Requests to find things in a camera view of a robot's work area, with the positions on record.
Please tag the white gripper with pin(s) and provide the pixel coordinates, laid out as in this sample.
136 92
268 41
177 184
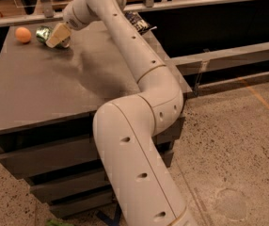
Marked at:
71 19

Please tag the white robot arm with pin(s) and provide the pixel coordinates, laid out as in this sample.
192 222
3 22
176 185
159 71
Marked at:
123 128

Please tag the orange fruit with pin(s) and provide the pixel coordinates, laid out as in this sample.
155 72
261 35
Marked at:
23 35

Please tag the grey drawer cabinet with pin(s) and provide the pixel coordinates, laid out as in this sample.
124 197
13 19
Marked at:
34 91

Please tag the dark blue chip bag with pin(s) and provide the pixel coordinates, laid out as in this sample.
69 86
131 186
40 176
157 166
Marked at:
138 22

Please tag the top grey drawer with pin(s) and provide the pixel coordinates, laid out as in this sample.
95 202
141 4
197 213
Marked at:
50 147

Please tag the grey drawer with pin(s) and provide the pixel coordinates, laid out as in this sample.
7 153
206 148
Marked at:
50 147
67 209
56 178

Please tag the middle grey drawer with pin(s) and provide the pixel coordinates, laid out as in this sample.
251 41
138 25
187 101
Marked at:
56 178

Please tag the bottom grey drawer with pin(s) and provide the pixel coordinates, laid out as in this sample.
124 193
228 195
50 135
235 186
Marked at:
67 209

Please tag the green object on floor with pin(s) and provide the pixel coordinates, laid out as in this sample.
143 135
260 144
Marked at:
55 222

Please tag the blue tape on floor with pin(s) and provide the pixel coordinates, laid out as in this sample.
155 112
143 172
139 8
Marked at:
110 220

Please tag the grey metal railing frame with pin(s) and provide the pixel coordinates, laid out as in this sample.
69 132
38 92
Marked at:
185 34

